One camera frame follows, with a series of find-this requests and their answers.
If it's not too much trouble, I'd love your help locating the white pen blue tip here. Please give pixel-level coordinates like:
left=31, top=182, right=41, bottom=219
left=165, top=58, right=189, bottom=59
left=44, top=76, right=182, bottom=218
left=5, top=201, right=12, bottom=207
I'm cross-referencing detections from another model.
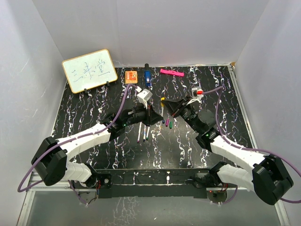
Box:
left=143, top=126, right=147, bottom=142

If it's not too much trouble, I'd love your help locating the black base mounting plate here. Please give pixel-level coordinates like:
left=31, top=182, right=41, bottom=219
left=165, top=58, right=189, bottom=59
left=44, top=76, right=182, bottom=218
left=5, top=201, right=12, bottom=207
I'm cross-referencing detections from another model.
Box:
left=70, top=169, right=238, bottom=200

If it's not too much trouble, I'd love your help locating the purple cable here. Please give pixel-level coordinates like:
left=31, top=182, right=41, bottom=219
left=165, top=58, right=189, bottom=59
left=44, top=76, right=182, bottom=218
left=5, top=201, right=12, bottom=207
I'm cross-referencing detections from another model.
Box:
left=18, top=84, right=142, bottom=206
left=202, top=86, right=301, bottom=205

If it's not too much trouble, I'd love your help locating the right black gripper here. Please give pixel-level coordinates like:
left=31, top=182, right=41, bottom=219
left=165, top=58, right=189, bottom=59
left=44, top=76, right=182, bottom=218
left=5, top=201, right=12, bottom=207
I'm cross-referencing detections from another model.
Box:
left=162, top=96, right=201, bottom=134

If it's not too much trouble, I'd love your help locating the orange card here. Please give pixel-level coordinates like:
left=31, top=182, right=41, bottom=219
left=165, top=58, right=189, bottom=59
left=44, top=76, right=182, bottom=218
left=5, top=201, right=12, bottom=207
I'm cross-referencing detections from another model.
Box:
left=125, top=71, right=138, bottom=84

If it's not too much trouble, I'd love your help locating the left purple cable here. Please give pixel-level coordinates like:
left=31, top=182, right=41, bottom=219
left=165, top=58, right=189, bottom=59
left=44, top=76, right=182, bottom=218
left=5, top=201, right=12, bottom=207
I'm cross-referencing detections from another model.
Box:
left=18, top=84, right=142, bottom=206

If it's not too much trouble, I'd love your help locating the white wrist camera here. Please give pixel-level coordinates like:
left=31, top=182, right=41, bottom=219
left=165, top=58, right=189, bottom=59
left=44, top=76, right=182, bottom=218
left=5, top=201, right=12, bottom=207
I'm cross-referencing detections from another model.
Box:
left=137, top=89, right=152, bottom=108
left=191, top=86, right=204, bottom=98

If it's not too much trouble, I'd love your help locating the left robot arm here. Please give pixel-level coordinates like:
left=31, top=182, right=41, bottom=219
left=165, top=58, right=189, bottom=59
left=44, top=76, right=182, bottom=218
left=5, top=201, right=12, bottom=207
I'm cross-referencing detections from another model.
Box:
left=31, top=104, right=163, bottom=188

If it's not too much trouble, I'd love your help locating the white pen green end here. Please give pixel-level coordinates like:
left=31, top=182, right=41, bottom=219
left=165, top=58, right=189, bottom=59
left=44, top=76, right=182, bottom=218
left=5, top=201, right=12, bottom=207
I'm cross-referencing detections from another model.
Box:
left=146, top=127, right=150, bottom=140

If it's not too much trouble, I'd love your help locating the white pen yellow end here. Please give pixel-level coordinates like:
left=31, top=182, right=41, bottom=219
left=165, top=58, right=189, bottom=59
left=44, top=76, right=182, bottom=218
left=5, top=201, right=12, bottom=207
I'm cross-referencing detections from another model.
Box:
left=161, top=102, right=164, bottom=117

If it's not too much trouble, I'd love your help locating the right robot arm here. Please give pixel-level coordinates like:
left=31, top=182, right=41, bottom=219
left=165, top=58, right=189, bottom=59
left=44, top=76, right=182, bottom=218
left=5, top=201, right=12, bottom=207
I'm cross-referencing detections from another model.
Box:
left=162, top=97, right=293, bottom=205

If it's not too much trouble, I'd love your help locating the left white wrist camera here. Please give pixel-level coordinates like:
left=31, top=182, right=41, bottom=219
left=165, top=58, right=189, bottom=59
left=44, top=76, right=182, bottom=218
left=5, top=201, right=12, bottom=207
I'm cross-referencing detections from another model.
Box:
left=137, top=89, right=152, bottom=108

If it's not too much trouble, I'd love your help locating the blue black marker tool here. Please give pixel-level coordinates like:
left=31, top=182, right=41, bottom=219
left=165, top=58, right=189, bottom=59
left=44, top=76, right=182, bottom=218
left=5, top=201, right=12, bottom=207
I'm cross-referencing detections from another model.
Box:
left=144, top=64, right=151, bottom=87

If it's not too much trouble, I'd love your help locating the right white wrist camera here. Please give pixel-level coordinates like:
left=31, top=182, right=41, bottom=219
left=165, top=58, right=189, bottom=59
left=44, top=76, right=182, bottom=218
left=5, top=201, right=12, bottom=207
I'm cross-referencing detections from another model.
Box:
left=191, top=86, right=204, bottom=98

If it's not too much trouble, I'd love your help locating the white pen magenta end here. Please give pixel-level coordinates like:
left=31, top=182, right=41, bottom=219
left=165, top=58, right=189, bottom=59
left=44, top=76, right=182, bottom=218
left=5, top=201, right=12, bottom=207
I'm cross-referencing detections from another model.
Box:
left=137, top=122, right=142, bottom=143

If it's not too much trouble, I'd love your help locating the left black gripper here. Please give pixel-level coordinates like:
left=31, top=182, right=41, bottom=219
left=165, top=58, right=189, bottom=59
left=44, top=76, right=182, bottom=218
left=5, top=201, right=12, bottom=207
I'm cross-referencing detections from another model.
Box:
left=123, top=101, right=163, bottom=127

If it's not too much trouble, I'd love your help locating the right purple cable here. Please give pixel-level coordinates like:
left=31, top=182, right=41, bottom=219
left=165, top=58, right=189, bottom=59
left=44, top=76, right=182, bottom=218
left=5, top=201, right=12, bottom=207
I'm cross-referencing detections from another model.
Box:
left=202, top=86, right=301, bottom=205

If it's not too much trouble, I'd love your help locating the small whiteboard wooden frame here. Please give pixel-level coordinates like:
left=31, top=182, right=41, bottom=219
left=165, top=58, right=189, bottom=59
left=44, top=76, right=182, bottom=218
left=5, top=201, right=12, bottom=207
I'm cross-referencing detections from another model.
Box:
left=62, top=49, right=118, bottom=94

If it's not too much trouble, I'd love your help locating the pink plastic tool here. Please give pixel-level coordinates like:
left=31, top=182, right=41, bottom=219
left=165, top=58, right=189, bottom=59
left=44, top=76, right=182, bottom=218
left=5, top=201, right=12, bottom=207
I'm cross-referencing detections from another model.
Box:
left=160, top=69, right=184, bottom=77

